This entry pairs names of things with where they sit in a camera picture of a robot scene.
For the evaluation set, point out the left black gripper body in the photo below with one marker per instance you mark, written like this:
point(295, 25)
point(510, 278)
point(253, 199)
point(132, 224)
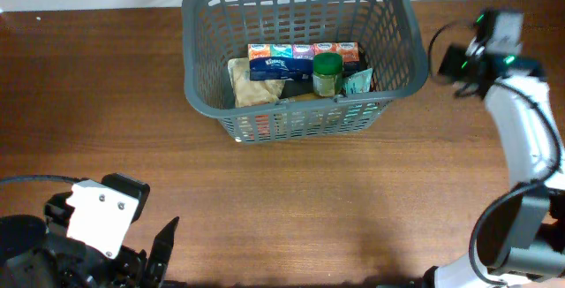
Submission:
point(83, 267)

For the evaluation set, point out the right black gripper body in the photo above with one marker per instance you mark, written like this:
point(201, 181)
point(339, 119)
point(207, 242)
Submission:
point(454, 66)

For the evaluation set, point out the pale green foil packet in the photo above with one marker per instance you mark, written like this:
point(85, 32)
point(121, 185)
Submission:
point(358, 83)

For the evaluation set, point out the green lid glass jar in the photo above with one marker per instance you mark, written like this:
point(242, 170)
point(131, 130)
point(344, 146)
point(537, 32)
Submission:
point(327, 74)

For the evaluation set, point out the beige grain pouch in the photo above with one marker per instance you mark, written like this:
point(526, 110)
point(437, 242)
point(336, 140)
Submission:
point(247, 92)

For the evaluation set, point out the tissue pocket packs bundle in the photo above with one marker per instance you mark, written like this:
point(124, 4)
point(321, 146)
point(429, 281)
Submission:
point(296, 61)

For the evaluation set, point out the grey plastic shopping basket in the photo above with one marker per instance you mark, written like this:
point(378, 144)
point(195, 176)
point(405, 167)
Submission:
point(216, 31)

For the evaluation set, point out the orange snack packet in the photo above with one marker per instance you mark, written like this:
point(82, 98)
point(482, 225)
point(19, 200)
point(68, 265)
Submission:
point(297, 98)

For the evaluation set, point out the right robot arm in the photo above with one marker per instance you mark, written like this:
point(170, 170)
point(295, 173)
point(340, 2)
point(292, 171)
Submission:
point(519, 237)

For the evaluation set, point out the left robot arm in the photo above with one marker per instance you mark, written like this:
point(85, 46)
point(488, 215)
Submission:
point(23, 261)

